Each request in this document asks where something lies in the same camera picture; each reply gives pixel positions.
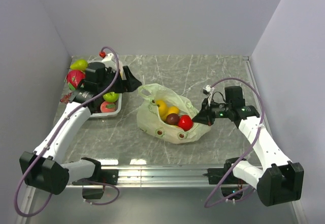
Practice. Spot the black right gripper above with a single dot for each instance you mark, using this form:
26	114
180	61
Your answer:
205	116

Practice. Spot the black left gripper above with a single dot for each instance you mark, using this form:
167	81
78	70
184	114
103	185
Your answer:
130	84

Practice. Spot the shiny red fake apple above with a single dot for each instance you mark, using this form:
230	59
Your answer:
185	122

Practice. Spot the dark red fake plum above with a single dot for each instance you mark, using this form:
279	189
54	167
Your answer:
172	119

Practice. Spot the yellow fake lemon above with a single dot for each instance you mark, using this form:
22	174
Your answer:
162	107

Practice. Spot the pale green avocado plastic bag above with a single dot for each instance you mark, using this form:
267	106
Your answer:
149	121

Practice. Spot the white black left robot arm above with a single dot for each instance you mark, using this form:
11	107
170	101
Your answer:
54	147

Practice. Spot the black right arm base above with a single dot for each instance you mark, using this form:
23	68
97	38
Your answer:
231	184

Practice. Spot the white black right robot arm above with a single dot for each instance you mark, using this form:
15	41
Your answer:
279	180

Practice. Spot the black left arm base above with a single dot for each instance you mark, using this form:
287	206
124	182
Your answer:
93	188

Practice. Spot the green fake apple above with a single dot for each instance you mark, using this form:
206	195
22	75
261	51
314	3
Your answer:
111	97

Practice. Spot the pink flat fake peach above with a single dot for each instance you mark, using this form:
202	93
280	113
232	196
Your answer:
107	107

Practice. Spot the green yellow fake pear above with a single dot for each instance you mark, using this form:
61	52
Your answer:
79	65

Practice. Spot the pink fake dragon fruit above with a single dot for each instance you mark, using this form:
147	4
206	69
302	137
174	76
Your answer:
73	78

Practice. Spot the red fake grape bunch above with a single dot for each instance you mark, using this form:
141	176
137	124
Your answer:
66	98

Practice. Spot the white plastic fruit bin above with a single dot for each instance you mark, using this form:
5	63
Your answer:
111	113

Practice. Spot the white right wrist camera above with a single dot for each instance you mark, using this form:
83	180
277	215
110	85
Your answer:
209	91

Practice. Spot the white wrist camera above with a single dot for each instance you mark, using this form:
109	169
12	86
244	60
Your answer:
209	91
109	61

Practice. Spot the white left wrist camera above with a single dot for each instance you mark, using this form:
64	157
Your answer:
109	61

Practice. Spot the aluminium mounting rail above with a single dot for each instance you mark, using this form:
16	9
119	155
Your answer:
157	177

